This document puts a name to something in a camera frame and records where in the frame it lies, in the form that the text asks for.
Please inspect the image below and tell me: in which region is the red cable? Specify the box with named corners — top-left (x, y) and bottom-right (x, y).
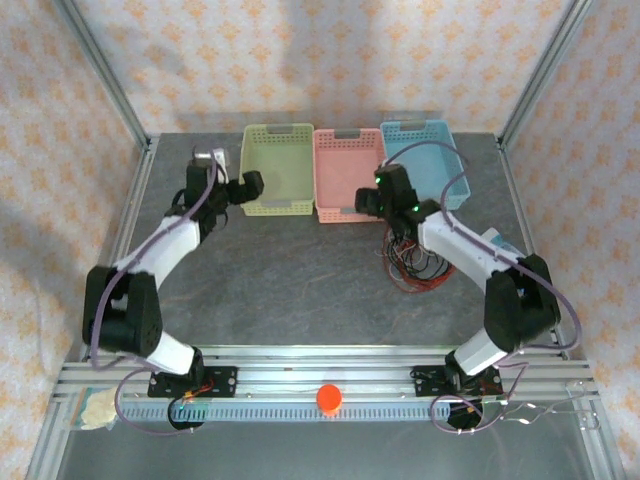
top-left (382, 228), bottom-right (455, 295)
top-left (380, 227), bottom-right (457, 297)

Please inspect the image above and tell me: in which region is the blue plastic basket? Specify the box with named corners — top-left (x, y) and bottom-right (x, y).
top-left (379, 118), bottom-right (472, 211)

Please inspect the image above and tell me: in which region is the pink plastic basket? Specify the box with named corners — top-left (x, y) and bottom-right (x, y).
top-left (312, 128), bottom-right (389, 225)

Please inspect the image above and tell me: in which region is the green plastic basket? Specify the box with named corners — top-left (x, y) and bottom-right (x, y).
top-left (238, 123), bottom-right (317, 217)

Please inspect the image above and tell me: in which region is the blue white tube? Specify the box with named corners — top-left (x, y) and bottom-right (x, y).
top-left (482, 227), bottom-right (524, 261)

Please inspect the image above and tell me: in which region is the orange round cap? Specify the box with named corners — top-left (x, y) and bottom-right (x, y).
top-left (315, 383), bottom-right (344, 416)

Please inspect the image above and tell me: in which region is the beige cloth pad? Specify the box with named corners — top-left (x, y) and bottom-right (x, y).
top-left (79, 389), bottom-right (120, 431)

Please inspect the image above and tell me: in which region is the aluminium table side rail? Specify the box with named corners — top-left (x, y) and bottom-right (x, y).
top-left (79, 133), bottom-right (162, 364)
top-left (497, 133), bottom-right (574, 361)

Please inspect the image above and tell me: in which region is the aluminium frame post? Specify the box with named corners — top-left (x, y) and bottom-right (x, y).
top-left (497, 0), bottom-right (596, 151)
top-left (52, 0), bottom-right (154, 151)

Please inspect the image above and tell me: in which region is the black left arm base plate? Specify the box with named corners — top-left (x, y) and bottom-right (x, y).
top-left (147, 366), bottom-right (239, 399)

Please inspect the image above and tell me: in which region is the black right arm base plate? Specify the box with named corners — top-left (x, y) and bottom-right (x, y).
top-left (412, 364), bottom-right (504, 399)

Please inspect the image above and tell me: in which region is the aluminium mounting rail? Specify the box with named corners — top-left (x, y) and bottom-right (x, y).
top-left (54, 344), bottom-right (594, 401)

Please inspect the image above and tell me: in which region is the grey slotted cable duct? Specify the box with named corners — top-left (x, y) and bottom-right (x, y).
top-left (119, 402), bottom-right (484, 422)

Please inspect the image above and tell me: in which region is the thin clear wire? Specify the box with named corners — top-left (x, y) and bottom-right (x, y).
top-left (499, 379), bottom-right (601, 431)

